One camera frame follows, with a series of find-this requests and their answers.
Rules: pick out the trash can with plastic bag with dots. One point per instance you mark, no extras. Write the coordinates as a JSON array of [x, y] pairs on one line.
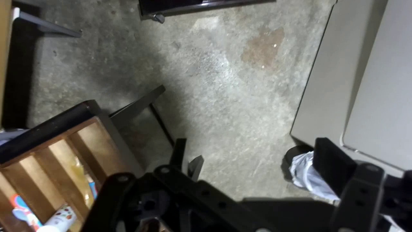
[[306, 171]]

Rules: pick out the black furniture base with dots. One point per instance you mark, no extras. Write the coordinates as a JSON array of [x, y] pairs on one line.
[[188, 6]]

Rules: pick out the translucent yellow spoon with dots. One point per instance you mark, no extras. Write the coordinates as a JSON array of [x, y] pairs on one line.
[[78, 175]]

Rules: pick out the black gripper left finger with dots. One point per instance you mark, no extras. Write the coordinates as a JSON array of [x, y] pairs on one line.
[[129, 201]]

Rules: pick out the wooden cutlery tray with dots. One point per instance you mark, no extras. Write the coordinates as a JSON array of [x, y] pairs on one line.
[[51, 167]]

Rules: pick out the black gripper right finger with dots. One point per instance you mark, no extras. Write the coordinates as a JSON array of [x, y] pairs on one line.
[[364, 197]]

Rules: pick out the black shelf leg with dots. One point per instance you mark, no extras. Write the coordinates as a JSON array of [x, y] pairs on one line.
[[20, 68]]

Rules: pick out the white washing machine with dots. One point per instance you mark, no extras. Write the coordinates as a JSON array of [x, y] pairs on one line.
[[338, 77]]

